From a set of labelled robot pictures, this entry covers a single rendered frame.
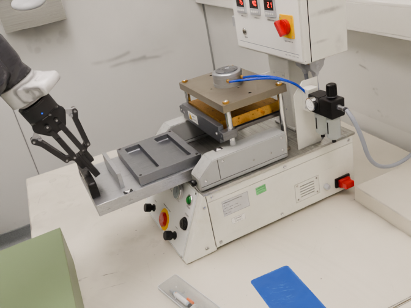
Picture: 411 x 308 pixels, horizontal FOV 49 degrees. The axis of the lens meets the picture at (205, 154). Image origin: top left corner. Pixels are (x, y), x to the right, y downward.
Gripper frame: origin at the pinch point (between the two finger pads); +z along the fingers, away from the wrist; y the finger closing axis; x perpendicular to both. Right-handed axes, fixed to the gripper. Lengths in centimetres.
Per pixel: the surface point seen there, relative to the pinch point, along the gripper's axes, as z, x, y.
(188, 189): 17.8, 10.4, -15.0
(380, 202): 43, 32, -50
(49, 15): -14, -139, -25
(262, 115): 14.4, 11.0, -41.4
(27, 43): -7, -153, -8
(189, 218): 22.1, 13.9, -10.5
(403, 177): 48, 28, -62
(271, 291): 35, 37, -14
